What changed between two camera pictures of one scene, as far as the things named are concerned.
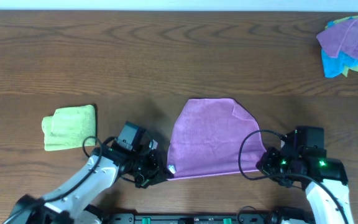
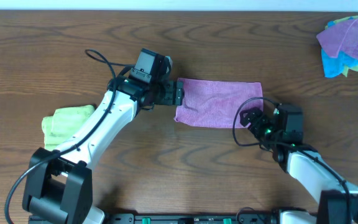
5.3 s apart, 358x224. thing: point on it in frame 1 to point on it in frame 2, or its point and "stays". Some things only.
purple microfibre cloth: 213,137 to 214,102
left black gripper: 159,166 to 173,93
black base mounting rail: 239,218 stays
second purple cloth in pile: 350,37 stays
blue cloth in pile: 334,66 stays
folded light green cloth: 69,128 stays
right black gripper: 266,164 to 253,113
